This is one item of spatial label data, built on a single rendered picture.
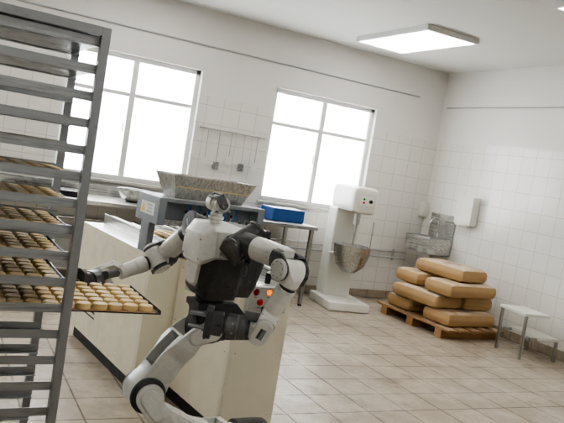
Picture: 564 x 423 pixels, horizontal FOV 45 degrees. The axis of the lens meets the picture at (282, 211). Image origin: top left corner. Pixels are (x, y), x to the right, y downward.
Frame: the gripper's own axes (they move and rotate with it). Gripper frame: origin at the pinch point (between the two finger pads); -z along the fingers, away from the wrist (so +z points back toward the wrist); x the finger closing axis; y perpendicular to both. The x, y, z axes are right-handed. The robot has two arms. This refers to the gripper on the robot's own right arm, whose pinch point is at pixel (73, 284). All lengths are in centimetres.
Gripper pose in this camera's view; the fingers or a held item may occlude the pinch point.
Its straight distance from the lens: 286.1
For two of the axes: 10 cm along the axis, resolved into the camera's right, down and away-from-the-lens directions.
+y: 9.5, 1.8, -2.7
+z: 2.7, -0.1, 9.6
